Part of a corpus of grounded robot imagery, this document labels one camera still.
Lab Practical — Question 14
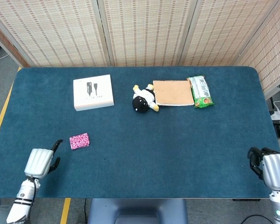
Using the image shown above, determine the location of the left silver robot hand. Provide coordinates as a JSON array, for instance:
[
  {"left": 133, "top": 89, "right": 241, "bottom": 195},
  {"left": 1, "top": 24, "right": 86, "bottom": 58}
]
[{"left": 24, "top": 139, "right": 64, "bottom": 180}]

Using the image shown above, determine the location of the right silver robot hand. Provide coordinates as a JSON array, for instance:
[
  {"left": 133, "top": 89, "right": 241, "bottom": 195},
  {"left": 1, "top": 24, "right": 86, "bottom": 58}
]
[{"left": 247, "top": 147, "right": 280, "bottom": 191}]

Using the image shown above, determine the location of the pink patterned pouch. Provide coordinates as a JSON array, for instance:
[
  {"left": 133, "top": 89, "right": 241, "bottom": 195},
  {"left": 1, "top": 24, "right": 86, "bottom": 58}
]
[{"left": 69, "top": 133, "right": 90, "bottom": 150}]

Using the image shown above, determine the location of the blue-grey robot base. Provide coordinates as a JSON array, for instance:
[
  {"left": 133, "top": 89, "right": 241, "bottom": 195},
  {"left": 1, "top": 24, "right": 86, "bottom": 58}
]
[{"left": 87, "top": 198, "right": 189, "bottom": 224}]

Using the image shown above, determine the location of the yellow floor tape strip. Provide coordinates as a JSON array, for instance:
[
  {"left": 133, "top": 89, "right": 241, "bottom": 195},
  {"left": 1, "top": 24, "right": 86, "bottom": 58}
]
[
  {"left": 60, "top": 197, "right": 71, "bottom": 224},
  {"left": 0, "top": 66, "right": 23, "bottom": 145}
]

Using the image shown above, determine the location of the blue felt table cover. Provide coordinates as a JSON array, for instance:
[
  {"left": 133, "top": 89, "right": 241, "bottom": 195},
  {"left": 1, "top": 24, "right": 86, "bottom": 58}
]
[{"left": 0, "top": 66, "right": 280, "bottom": 199}]

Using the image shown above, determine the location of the green snack packet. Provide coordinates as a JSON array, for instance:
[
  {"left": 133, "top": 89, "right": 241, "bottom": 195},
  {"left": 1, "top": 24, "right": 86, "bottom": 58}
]
[{"left": 186, "top": 75, "right": 215, "bottom": 108}]

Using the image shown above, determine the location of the woven bamboo screen panel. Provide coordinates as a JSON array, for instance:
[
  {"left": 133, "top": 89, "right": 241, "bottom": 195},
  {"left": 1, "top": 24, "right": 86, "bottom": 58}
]
[
  {"left": 0, "top": 0, "right": 108, "bottom": 68},
  {"left": 97, "top": 0, "right": 198, "bottom": 68},
  {"left": 235, "top": 0, "right": 280, "bottom": 100},
  {"left": 177, "top": 0, "right": 280, "bottom": 67}
]

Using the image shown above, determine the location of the black-headed plush doll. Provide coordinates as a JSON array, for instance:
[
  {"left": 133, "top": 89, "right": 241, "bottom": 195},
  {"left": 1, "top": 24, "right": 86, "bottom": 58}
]
[{"left": 132, "top": 84, "right": 160, "bottom": 114}]

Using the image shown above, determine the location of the brown spiral notebook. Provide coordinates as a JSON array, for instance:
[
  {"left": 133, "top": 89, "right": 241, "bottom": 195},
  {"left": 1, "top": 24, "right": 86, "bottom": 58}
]
[{"left": 152, "top": 80, "right": 195, "bottom": 107}]

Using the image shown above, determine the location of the black floor cable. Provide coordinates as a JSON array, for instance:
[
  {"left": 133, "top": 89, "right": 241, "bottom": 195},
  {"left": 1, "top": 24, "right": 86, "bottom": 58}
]
[{"left": 241, "top": 214, "right": 275, "bottom": 224}]

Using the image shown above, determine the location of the white box with cable print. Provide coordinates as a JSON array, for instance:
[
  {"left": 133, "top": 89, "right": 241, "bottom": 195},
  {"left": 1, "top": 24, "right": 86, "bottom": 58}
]
[{"left": 73, "top": 74, "right": 115, "bottom": 112}]

